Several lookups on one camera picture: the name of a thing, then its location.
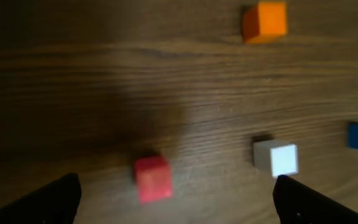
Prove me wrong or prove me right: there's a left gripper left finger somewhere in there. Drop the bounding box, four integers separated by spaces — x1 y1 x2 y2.
0 172 83 224

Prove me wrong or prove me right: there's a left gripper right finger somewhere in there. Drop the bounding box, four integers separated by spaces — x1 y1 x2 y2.
272 174 358 224

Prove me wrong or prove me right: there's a white cube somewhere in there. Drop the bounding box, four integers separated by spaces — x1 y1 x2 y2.
252 139 300 179

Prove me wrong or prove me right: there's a red cube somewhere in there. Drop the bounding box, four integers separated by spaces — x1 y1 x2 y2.
134 155 173 205

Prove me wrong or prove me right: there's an orange cube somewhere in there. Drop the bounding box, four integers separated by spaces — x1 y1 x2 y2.
241 1 288 45

